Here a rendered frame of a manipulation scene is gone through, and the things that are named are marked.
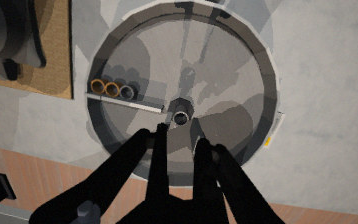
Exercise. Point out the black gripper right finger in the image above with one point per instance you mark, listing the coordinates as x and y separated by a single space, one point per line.
247 204

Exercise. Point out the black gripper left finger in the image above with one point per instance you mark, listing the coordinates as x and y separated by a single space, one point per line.
86 202

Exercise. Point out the bronze bushing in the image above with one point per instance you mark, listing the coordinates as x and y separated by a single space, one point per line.
109 88
95 85

